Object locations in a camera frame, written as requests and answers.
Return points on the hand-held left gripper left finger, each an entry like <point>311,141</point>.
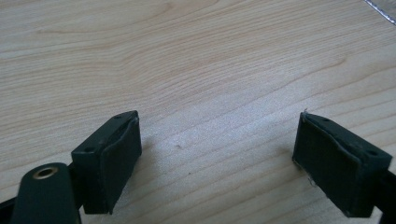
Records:
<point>106,161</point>

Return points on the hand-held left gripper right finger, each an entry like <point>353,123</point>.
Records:
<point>333,168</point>

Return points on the metal table edge strip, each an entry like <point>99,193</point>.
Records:
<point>382,11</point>

